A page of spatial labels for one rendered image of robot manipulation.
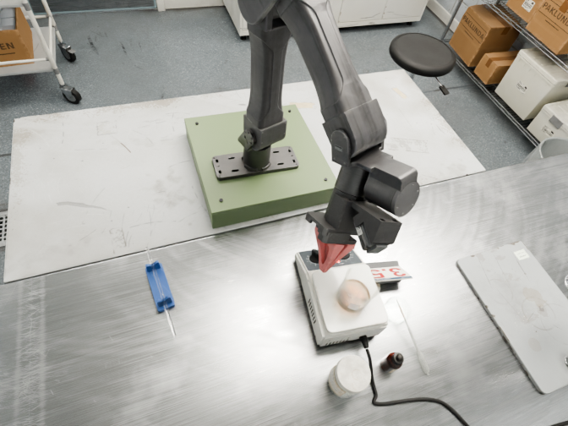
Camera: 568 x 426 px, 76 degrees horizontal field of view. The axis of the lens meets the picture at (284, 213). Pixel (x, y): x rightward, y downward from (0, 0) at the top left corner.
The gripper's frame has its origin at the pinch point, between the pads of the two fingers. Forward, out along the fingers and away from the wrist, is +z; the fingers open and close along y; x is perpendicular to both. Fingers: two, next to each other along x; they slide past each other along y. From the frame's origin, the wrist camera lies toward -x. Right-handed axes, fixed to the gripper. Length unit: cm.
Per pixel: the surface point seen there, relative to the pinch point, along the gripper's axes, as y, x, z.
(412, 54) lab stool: 102, 105, -56
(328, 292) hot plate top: 2.8, -0.5, 5.4
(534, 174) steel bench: 75, 12, -22
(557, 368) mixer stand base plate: 46, -24, 9
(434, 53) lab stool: 113, 103, -59
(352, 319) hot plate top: 5.5, -5.9, 7.3
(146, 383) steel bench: -26.1, 4.0, 26.3
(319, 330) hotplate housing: 1.1, -3.6, 11.5
